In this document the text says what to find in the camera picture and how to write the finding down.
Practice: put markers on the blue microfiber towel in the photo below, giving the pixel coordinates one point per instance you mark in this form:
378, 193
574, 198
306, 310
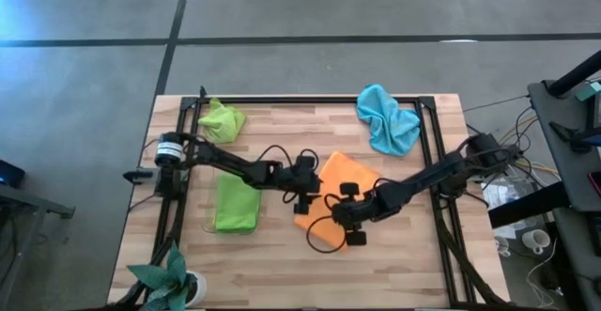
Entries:
389, 123

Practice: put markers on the black diagonal pole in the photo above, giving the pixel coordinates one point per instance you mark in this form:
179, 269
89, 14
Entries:
577, 72

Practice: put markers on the black table-edge clamp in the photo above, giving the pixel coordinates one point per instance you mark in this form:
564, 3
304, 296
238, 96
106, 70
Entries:
136, 176

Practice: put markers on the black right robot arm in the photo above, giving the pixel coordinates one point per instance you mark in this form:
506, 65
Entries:
436, 175

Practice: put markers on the black box with blue light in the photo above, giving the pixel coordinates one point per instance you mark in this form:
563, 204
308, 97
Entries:
11, 175

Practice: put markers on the black desk clamp stand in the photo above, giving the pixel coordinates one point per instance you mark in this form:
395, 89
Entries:
580, 142

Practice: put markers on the grey metal stand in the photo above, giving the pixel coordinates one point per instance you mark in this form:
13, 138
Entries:
28, 203

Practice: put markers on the black floor beam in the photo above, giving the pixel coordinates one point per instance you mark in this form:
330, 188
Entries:
526, 207

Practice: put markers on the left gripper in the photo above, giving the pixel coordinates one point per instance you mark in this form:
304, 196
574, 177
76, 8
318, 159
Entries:
303, 181

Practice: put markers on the white plant pot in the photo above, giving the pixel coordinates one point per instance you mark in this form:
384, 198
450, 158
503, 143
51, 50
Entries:
201, 287

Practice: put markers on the white mug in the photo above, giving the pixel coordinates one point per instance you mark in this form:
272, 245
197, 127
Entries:
534, 239

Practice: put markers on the teal box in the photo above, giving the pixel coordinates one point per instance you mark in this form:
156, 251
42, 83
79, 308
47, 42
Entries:
589, 91

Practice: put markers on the white paper sheets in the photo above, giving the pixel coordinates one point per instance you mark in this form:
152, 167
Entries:
497, 193

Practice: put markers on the dark grey side desk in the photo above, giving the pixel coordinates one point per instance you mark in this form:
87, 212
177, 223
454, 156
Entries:
554, 170

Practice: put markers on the clear plastic bin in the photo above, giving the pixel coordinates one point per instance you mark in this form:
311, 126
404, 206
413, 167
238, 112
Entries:
208, 222

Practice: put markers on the orange microfiber towel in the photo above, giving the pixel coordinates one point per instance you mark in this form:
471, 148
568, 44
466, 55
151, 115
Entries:
347, 170

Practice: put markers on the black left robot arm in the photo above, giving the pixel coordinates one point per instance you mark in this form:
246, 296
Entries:
225, 160

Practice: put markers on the red-edged dark device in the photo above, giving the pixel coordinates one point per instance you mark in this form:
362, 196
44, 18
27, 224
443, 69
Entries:
596, 184

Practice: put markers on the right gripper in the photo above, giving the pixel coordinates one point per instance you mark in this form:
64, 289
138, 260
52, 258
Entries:
359, 210

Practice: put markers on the green leafy plant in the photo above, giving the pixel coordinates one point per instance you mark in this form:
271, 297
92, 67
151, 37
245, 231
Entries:
162, 278

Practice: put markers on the white cup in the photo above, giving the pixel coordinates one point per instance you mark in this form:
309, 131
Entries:
502, 247

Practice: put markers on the black aluminium table frame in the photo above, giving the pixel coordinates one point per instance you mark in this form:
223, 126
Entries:
258, 99

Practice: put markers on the lime green microfiber towel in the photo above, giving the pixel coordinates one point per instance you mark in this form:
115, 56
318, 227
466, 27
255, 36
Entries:
223, 123

